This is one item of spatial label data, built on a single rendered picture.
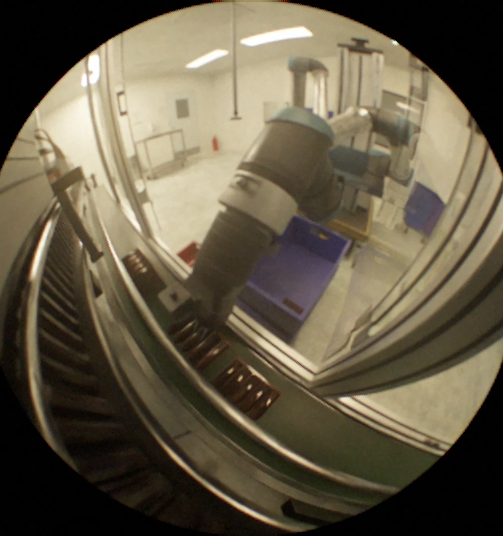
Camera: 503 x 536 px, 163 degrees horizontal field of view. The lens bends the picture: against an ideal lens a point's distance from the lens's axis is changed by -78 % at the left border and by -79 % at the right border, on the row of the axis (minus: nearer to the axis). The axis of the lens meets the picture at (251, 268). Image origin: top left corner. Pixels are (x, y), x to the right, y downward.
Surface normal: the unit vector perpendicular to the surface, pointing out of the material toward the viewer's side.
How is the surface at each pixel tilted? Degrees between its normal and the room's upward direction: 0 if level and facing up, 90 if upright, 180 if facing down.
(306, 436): 2
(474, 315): 90
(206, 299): 42
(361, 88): 90
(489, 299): 90
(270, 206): 66
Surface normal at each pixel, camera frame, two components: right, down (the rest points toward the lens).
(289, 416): 0.01, -0.65
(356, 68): -0.58, 0.61
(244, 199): -0.25, 0.11
